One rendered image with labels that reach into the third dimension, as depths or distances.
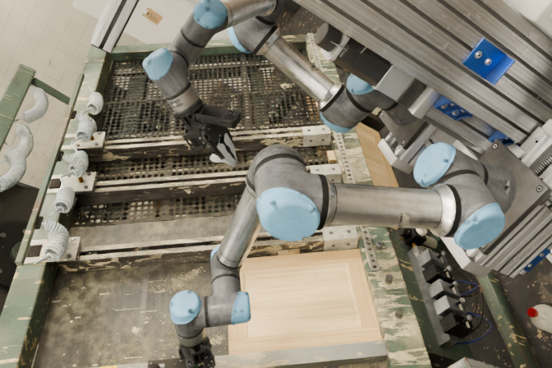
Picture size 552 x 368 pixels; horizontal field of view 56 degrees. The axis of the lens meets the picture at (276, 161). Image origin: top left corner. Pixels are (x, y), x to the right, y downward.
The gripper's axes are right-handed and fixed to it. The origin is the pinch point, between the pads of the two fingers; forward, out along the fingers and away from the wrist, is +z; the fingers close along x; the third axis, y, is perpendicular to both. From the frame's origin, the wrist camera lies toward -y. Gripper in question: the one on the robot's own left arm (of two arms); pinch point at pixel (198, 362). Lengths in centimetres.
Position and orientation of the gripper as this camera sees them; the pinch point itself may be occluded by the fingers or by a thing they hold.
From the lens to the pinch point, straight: 160.7
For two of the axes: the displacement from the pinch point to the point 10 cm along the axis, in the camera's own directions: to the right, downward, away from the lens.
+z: 0.2, 7.3, 6.8
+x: 9.0, -3.0, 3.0
